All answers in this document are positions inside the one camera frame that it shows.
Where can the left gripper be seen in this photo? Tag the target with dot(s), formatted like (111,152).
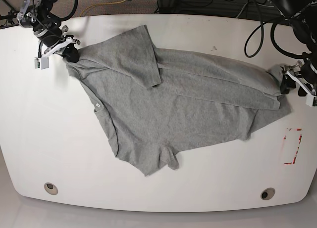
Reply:
(305,75)

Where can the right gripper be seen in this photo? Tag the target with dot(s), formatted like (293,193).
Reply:
(46,26)

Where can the grey T-shirt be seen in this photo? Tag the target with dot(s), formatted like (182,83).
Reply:
(153,103)

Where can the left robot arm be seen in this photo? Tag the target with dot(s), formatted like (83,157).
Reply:
(302,16)

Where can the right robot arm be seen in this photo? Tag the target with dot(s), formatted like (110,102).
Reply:
(52,36)

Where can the red tape rectangle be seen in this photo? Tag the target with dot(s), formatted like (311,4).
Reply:
(290,146)

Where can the right table grommet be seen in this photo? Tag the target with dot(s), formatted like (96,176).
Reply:
(268,193)

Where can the table grommet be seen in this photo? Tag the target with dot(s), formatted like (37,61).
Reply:
(50,188)
(268,193)

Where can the left table grommet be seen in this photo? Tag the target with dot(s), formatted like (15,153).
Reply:
(50,188)

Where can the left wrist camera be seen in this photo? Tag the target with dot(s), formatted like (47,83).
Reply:
(311,100)

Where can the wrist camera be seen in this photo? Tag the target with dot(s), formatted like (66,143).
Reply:
(41,63)
(311,100)

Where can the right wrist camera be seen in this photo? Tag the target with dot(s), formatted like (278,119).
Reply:
(41,63)

